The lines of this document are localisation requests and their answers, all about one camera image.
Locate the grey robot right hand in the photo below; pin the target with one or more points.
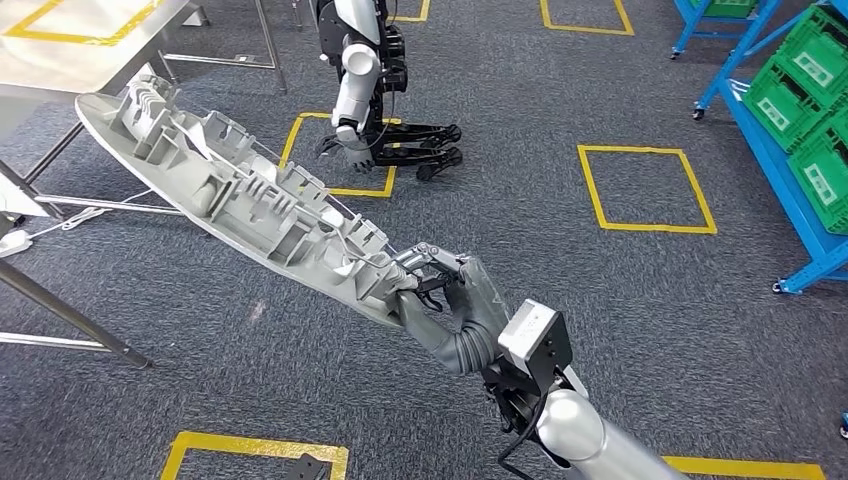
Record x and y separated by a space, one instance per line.
477 298

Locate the idle humanoid robot hand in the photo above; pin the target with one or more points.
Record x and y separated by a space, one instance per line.
358 149

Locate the grey plastic wheel cover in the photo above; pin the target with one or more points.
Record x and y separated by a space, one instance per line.
232 199

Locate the idle humanoid robot arm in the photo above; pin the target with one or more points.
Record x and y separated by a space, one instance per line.
354 93

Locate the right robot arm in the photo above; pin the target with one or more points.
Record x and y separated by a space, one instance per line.
576 424

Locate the yellow floor tape square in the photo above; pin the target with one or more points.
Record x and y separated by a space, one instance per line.
252 445
407 19
742 468
358 193
656 228
583 28

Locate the idle humanoid robot body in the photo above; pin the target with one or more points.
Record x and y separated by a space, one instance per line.
358 16

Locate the stainless steel table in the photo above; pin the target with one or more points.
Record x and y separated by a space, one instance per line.
53 60

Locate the white board panel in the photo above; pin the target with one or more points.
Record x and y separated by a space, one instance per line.
16 199

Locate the white power strip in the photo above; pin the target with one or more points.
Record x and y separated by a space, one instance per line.
13 244

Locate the green plastic crate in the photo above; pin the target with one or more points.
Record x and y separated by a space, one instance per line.
815 60
821 179
725 6
782 106

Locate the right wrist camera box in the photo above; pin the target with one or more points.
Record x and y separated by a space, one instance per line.
540 344

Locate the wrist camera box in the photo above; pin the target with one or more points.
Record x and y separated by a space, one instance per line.
306 469
540 344

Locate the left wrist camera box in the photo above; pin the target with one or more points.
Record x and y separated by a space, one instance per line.
306 469

